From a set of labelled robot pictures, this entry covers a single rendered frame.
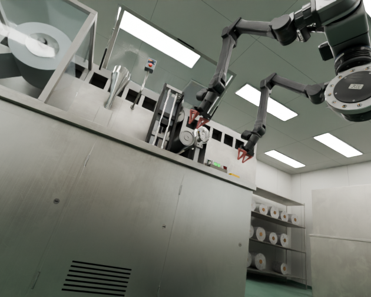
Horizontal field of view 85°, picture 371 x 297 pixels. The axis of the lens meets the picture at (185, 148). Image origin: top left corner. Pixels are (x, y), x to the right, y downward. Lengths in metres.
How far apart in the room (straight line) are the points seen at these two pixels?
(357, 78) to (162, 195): 0.97
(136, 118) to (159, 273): 1.20
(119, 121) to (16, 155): 0.89
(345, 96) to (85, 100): 1.63
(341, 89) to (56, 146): 1.20
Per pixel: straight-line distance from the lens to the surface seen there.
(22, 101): 1.12
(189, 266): 1.17
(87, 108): 1.78
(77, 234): 1.02
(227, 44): 1.33
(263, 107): 1.55
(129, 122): 1.78
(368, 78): 1.03
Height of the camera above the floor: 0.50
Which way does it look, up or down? 23 degrees up
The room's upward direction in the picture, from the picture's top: 13 degrees clockwise
